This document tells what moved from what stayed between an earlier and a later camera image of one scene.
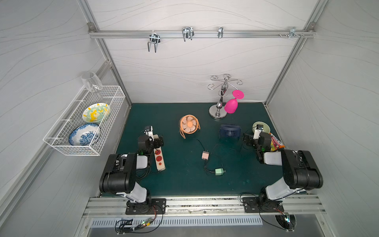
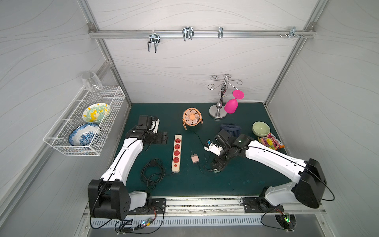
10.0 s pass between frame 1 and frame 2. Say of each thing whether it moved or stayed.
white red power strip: moved
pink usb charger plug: moved
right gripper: moved
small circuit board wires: stayed
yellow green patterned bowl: stayed
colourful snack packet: stayed
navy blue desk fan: stayed
